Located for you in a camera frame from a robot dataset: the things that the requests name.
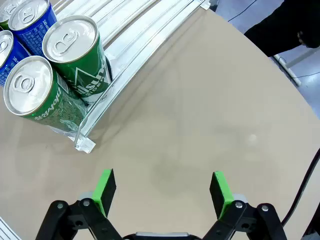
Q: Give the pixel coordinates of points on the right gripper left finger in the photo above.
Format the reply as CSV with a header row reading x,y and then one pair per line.
x,y
103,192

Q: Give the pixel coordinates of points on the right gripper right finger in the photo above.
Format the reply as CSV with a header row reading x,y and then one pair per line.
x,y
221,197

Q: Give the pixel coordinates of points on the clear plastic can dispenser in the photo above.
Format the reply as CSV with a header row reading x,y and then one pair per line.
x,y
140,32

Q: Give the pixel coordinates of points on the person's left hand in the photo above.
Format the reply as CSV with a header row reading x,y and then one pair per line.
x,y
300,37

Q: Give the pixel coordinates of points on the green cider can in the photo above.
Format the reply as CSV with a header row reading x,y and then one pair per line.
x,y
70,42
27,85

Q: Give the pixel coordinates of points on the blue Pocari can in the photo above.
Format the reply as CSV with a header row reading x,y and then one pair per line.
x,y
27,15
5,50

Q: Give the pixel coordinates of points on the person in black jacket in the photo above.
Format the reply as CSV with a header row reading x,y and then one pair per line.
x,y
275,25

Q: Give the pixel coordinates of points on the black Pepsi can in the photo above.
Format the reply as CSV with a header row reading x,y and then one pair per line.
x,y
7,10

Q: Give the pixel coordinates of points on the white slotted aluminium frame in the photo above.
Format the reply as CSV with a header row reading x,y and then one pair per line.
x,y
5,231

